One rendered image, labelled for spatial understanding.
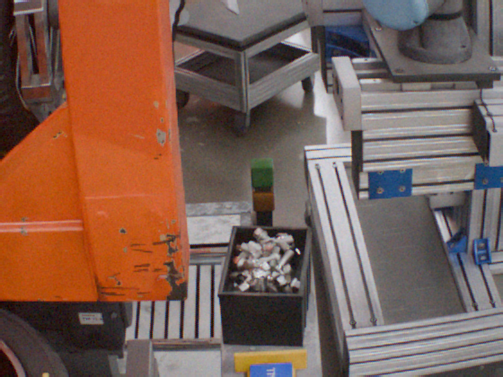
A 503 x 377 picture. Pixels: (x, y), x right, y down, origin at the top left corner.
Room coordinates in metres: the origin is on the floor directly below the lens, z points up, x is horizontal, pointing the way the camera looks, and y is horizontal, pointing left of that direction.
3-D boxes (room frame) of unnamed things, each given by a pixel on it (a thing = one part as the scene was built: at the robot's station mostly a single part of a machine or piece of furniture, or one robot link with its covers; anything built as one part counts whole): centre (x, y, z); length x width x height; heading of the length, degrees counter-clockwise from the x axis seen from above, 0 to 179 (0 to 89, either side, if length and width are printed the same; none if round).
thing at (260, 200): (1.62, -0.02, 0.59); 0.04 x 0.04 x 0.04; 89
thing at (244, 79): (3.13, 0.00, 0.17); 0.43 x 0.36 x 0.34; 137
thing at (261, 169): (1.62, -0.02, 0.64); 0.04 x 0.04 x 0.04; 89
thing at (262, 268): (1.46, -0.02, 0.51); 0.20 x 0.14 x 0.13; 172
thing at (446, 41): (1.75, -0.36, 0.87); 0.15 x 0.15 x 0.10
